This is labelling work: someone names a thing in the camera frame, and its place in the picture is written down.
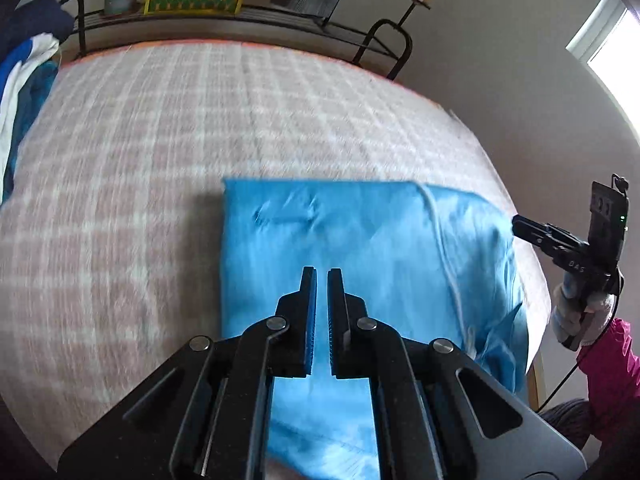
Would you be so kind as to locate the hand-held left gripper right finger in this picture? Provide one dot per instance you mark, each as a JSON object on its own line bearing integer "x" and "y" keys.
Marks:
{"x": 332, "y": 320}

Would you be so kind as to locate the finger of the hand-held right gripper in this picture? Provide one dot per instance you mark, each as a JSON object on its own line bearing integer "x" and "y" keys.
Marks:
{"x": 530, "y": 230}

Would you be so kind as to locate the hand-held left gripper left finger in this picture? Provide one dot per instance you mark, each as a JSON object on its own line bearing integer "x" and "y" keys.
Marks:
{"x": 311, "y": 320}

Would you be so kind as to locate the light blue pinstriped coat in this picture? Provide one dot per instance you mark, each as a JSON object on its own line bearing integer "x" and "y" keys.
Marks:
{"x": 380, "y": 240}

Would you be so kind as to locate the person's right forearm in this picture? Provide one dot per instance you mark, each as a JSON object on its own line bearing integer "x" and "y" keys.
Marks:
{"x": 615, "y": 375}

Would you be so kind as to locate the person's right hand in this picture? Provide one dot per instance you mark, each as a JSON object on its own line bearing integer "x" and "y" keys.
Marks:
{"x": 597, "y": 320}

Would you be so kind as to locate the window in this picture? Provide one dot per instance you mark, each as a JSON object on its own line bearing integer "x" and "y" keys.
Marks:
{"x": 615, "y": 50}

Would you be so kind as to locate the person's leg in striped pants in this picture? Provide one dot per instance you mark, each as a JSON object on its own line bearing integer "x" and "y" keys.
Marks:
{"x": 570, "y": 420}

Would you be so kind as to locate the beige plaid blanket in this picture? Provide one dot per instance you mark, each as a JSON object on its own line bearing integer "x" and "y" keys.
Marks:
{"x": 150, "y": 160}

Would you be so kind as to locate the black metal bed rack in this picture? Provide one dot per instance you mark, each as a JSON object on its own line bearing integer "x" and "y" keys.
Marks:
{"x": 81, "y": 25}

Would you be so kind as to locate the blue and white garment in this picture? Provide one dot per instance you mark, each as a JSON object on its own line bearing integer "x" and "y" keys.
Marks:
{"x": 20, "y": 75}

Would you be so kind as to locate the navy blue garment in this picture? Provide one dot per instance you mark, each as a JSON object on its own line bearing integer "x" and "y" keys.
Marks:
{"x": 35, "y": 22}

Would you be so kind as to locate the wooden bed frame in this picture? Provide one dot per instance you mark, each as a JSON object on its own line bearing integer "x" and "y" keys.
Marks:
{"x": 532, "y": 385}

